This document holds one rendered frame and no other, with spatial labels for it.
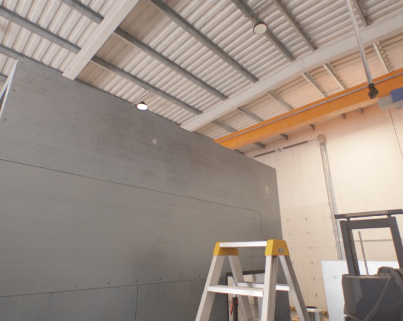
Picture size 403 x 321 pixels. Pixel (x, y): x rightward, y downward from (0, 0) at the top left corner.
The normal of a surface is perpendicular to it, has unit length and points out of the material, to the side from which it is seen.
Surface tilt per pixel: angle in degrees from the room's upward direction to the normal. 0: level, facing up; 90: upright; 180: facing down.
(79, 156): 90
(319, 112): 90
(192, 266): 90
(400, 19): 90
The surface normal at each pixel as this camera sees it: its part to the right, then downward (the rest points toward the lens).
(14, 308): 0.72, -0.24
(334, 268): -0.70, -0.25
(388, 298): -0.11, -0.34
